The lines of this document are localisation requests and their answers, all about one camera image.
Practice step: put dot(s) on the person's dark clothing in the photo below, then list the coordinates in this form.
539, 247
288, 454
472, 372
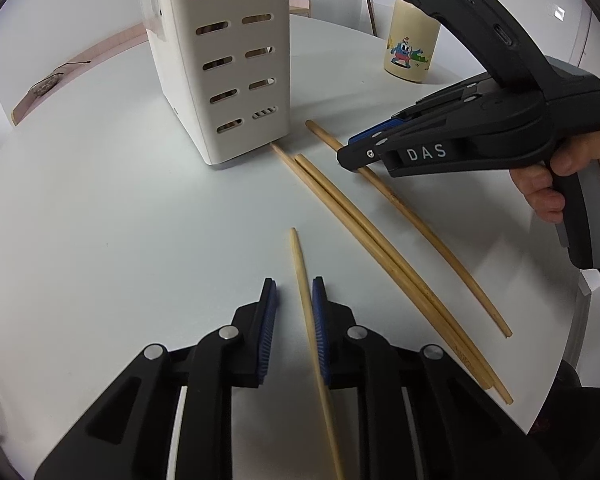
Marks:
580, 435

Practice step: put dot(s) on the wooden stool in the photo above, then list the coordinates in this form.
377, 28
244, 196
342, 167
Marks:
300, 5

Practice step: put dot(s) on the white slotted utensil holder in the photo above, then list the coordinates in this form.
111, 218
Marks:
220, 60

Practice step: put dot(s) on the wooden chopstick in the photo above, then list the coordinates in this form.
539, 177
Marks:
320, 133
285, 157
310, 170
304, 285

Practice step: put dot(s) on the person's right hand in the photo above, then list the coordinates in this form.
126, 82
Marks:
535, 190

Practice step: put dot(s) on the cream cartoon print water bottle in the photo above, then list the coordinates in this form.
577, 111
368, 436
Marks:
410, 55

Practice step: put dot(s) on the brown wooden slat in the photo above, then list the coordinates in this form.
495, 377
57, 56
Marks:
370, 5

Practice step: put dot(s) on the white wall socket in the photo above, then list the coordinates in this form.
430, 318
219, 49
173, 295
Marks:
560, 12

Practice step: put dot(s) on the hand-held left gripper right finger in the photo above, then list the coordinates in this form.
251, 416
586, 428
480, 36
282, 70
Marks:
320, 330

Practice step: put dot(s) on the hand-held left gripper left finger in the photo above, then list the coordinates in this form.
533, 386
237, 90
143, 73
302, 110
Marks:
267, 330

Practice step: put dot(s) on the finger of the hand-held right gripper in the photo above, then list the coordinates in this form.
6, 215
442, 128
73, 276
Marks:
375, 131
365, 157

